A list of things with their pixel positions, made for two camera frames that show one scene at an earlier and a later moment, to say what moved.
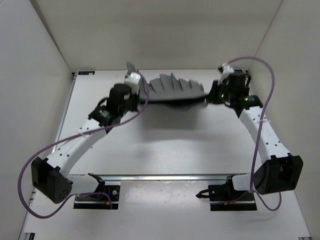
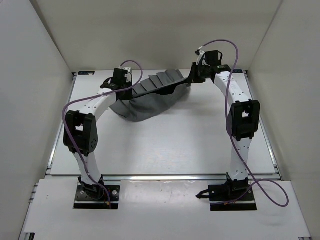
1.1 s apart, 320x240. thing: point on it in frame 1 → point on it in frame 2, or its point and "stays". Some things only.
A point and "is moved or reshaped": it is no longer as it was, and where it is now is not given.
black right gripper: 212,97 → 193,78
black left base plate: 99,201 stays
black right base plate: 224,197 stays
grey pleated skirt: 169,88 is moved or reshaped
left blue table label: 86,72 stays
